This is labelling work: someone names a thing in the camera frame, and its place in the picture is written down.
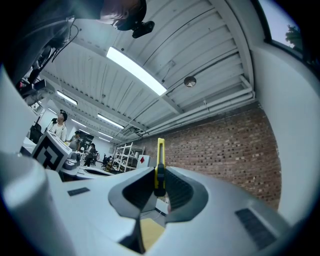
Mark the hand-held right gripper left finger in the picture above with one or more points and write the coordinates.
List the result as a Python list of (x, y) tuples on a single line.
[(95, 220)]

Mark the round ceiling fixture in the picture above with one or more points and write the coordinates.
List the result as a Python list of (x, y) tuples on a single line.
[(190, 81)]

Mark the white ceiling pipes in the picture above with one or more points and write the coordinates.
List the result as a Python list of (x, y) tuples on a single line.
[(200, 110)]

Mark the person's black jacket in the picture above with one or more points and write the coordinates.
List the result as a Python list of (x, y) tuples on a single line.
[(37, 30)]

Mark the long ceiling light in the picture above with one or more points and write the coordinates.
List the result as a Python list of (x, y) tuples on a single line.
[(67, 98), (110, 121), (135, 67), (78, 123)]

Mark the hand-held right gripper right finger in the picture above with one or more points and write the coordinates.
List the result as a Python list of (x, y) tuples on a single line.
[(212, 225)]

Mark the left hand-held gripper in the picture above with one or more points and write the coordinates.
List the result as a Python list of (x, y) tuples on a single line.
[(51, 155)]

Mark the white shelf rack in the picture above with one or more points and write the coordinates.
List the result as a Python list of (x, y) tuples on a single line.
[(131, 150)]

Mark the square wooden table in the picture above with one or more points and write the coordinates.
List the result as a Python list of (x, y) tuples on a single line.
[(152, 232)]

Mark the grey refrigerator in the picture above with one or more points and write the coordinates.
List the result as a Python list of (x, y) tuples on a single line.
[(147, 161)]

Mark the black head camera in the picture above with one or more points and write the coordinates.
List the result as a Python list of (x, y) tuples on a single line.
[(143, 29)]

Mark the black framed window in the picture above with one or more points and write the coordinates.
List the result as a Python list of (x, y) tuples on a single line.
[(282, 22)]

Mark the person's head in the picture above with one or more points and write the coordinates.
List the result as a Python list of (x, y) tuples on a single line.
[(120, 12)]

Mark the black screen device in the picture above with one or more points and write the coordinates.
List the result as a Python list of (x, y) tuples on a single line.
[(37, 86)]

